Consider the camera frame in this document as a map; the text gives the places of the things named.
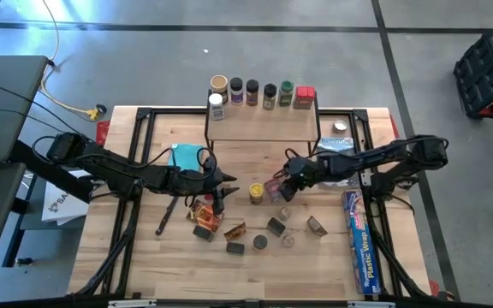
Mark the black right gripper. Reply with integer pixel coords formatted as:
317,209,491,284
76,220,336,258
273,154,331,204

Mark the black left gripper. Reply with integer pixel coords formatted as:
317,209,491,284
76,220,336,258
169,164,241,216

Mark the orange taco mix packet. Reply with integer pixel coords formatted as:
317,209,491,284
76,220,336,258
185,198,225,234
223,222,247,242

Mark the yellow lid dark spice jar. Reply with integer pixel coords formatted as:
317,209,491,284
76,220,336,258
247,182,264,205

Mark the green black pepper tin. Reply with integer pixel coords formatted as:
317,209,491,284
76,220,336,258
266,216,287,238
192,225,215,244
225,240,247,256

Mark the brown seasoning packet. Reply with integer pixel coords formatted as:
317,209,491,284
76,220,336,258
306,215,329,238

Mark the black lid orange yellow jar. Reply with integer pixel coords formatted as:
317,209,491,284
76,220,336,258
252,234,269,252

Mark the white lid spice jar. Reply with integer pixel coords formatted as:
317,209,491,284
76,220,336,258
208,92,226,121

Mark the black lid olive label jar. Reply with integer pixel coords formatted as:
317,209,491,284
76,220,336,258
263,83,278,111

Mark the green lid spice jar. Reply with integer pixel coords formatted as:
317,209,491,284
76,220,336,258
278,80,295,108

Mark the black lid orange label jar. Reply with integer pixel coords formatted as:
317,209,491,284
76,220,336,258
246,79,260,107

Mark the black lid purple label jar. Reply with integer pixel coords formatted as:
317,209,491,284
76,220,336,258
229,76,245,106

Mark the tan lid spice jar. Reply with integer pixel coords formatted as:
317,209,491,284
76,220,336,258
210,74,229,106

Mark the teal cleaning cloth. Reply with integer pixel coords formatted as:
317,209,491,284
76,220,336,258
168,143,205,173

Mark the black kitchen knife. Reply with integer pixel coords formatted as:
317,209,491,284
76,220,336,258
155,195,180,237

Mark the blue plastic wrap box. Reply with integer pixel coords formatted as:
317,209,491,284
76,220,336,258
342,187,383,296

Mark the yellow black power plug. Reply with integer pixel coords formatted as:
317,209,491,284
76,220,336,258
86,104,109,122

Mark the black diagonal stand beam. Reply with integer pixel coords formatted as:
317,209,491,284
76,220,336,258
9,139,94,204

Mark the blue metal leg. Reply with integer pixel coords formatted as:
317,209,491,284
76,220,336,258
1,173,38,269

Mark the red black tool case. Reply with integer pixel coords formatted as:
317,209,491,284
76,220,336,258
452,32,493,120

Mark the wooden shelf riser black frame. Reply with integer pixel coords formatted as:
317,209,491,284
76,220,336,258
205,87,323,159

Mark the black aluminium table frame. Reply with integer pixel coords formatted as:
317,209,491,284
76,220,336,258
73,106,434,300

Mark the black front frame bar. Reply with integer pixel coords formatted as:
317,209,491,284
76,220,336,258
0,293,493,308

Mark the silver front bracket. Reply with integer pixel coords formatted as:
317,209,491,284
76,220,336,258
108,299,157,308
347,300,396,308

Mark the yellow power cable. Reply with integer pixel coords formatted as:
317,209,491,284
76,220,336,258
39,0,98,116

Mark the thin black desk cable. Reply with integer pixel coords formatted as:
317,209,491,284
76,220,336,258
0,75,80,134

